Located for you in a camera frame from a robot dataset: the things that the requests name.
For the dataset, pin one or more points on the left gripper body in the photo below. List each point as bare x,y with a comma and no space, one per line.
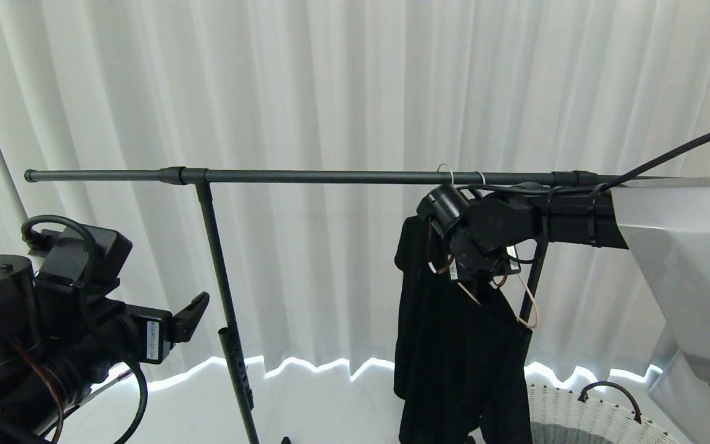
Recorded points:
136,336

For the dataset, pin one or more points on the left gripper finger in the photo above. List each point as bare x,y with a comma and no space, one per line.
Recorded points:
190,317

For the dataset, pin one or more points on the black garment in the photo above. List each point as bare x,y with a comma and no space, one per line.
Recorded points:
447,370

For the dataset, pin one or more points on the pink clothes hanger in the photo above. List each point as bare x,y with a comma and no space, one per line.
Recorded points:
453,177
536,308

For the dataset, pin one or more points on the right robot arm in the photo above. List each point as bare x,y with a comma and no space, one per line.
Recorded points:
681,259

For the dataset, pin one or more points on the black clothes rack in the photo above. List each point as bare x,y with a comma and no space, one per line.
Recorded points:
330,177

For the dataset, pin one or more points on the white laundry basket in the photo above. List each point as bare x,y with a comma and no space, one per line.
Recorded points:
577,419

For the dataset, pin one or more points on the white curtain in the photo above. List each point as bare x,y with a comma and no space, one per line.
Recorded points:
330,80

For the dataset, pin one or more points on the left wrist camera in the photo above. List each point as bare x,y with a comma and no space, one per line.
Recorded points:
84,259

